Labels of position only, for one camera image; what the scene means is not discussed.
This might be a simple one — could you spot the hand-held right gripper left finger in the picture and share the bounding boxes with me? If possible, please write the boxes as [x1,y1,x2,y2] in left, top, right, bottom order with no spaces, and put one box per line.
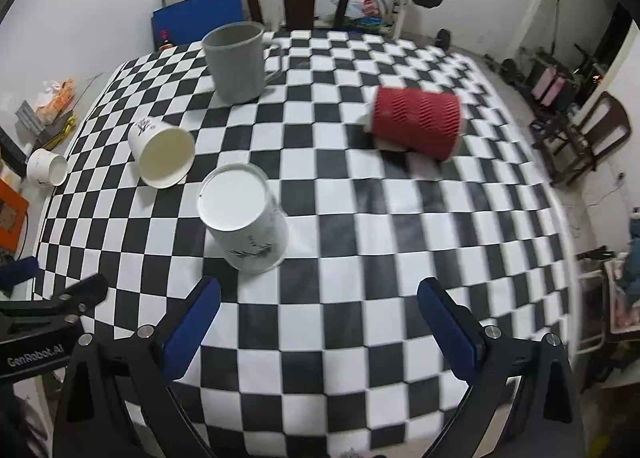
[52,277,223,458]

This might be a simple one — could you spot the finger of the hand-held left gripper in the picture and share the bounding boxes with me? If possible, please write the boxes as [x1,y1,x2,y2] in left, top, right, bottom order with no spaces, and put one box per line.
[0,273,109,334]
[0,258,40,298]

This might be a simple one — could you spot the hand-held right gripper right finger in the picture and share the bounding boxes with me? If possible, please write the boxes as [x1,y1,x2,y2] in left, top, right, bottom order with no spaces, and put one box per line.
[416,278,586,458]

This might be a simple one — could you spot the white paper cup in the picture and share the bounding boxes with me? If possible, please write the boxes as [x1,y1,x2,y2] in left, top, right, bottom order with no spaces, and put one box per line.
[26,148,69,187]
[127,117,196,189]
[196,163,290,273]

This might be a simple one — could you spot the red ribbed paper cup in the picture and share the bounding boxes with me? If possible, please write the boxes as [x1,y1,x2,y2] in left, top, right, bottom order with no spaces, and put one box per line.
[362,85,468,160]

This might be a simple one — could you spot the orange box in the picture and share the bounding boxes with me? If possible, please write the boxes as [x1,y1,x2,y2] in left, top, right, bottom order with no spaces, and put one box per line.
[0,178,28,250]

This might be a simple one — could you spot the black white checkered tablecloth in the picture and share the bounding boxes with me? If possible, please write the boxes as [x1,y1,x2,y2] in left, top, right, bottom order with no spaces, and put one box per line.
[32,28,583,458]

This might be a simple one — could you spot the orange snack packets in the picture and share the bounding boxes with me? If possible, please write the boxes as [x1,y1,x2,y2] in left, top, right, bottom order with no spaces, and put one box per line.
[35,79,77,125]

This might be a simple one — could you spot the teal plush toy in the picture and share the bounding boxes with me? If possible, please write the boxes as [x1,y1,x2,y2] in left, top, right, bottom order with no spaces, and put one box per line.
[617,208,640,309]

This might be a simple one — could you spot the brown wooden chair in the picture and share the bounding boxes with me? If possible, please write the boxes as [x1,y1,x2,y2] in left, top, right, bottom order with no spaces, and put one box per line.
[532,90,632,189]

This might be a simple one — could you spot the pink box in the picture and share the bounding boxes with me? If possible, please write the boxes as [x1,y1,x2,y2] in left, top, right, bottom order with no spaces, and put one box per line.
[532,69,563,106]

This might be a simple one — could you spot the grey mug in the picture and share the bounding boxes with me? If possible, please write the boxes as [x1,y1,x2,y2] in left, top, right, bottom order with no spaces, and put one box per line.
[201,22,282,105]

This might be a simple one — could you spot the blue board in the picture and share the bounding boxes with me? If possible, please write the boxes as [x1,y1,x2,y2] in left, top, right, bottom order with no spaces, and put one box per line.
[151,0,246,51]

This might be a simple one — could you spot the white plastic bag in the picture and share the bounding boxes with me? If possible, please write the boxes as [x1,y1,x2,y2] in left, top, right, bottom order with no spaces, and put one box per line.
[332,0,388,21]

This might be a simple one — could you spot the white metal frame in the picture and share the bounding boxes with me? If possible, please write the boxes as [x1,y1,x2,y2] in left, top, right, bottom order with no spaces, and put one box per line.
[575,250,623,354]

